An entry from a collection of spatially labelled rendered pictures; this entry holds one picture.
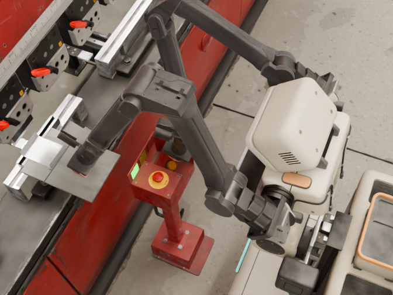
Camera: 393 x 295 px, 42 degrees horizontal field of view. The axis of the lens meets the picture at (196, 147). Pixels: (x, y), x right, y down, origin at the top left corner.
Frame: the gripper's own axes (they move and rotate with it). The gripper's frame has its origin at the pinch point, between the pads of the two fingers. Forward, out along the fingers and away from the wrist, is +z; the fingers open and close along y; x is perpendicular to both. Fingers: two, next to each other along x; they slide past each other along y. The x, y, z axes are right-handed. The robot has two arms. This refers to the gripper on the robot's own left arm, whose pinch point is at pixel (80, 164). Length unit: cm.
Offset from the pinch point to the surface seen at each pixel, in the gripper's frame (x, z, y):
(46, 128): -15.6, 12.8, -8.8
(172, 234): 53, 64, -18
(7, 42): -32.9, -27.9, -7.5
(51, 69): -21.9, -15.3, -14.1
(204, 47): 19, 43, -98
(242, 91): 56, 86, -121
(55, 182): -3.1, 5.1, 7.4
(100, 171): 6.3, -0.1, -1.6
